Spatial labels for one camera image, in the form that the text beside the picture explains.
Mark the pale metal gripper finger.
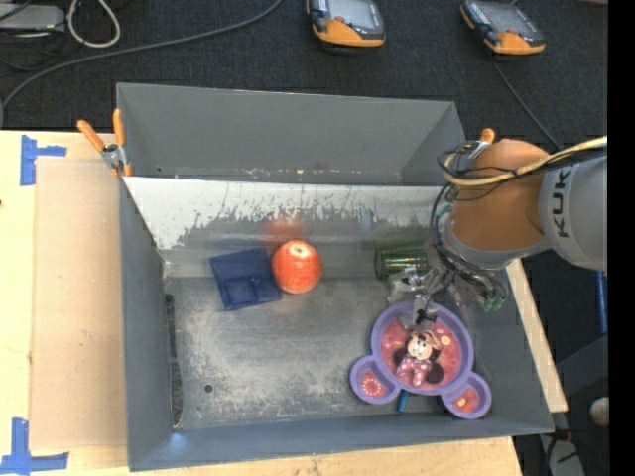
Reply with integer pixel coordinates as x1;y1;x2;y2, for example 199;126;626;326
413;285;441;324
388;266;433;296

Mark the dark green can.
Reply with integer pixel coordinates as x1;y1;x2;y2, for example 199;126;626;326
373;244;431;282

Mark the purple mouse-shaped divided plate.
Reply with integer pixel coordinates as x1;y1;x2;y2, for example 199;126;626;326
348;298;494;421

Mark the red apple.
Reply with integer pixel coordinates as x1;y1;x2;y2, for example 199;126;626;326
270;239;324;296

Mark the grey metal bin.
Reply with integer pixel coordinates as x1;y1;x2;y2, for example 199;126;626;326
114;81;557;473

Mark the blue square plastic lid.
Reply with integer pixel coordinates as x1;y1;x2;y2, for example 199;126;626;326
208;246;284;312

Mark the brown cardboard board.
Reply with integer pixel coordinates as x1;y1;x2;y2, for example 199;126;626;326
27;158;131;458

